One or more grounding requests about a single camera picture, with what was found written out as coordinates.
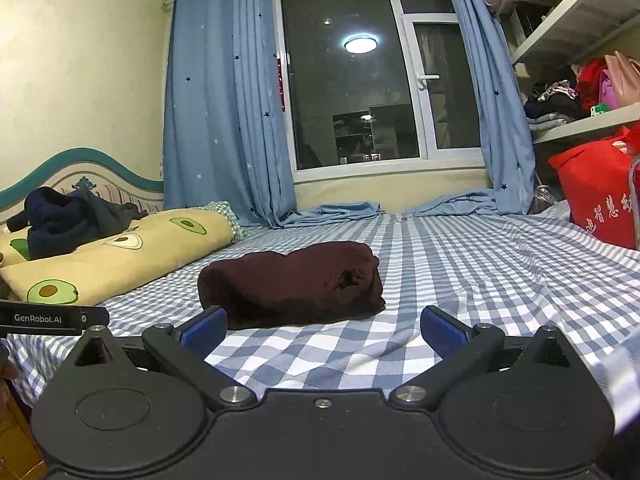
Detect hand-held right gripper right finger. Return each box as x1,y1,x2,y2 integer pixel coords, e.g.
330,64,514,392
387,305,576,411

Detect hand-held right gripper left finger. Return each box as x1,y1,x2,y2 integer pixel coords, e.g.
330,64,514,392
60,306,258,411

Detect maroon printed sweatshirt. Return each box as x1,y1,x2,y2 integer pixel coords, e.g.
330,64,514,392
197,241,387,331

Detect pile of folded clothes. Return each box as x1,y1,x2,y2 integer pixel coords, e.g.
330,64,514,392
522,80,586,126

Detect bed with blue checked sheet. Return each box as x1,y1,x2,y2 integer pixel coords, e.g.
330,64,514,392
0,200,640,411

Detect dark navy clothing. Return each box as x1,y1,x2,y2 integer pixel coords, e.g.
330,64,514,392
6,186,150,261

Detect yellow avocado print pillow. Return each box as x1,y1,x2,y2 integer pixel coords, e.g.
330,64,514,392
0,209,236,307

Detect green checked pillow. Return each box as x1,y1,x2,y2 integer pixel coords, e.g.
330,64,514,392
205,201,246,241

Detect teal and white headboard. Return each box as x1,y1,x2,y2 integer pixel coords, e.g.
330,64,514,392
0,147,165,233

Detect clear plastic bag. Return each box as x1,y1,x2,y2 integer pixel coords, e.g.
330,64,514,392
530,182,558,213

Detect red fabric bag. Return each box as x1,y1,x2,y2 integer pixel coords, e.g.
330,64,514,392
548,127,640,251

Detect blue star curtain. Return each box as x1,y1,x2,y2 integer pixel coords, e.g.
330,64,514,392
162,0,382,228
410,0,537,217

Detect white framed window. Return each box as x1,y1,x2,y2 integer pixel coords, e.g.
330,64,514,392
272,0,493,183

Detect magenta handbag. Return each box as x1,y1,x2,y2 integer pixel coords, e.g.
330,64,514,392
595,70,617,108

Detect red cloth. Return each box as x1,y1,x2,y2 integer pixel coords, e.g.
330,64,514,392
575,57,608,106

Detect pale pink handbag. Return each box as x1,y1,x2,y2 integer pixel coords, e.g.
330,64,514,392
605,52,640,106

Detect white shelf unit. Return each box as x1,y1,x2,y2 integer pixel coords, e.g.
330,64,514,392
492,0,640,146

